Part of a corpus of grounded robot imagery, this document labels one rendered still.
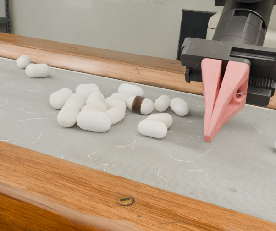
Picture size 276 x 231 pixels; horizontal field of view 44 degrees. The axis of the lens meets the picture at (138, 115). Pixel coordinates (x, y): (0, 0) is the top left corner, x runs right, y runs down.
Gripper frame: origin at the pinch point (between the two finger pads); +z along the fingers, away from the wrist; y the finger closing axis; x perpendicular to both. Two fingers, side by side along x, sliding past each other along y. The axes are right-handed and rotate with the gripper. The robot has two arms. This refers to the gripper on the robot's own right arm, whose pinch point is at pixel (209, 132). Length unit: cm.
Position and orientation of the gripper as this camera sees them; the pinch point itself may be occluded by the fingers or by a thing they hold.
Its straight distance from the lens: 34.8
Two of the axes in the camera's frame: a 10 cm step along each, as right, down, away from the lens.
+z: -3.6, 8.1, -4.6
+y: 9.1, 2.0, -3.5
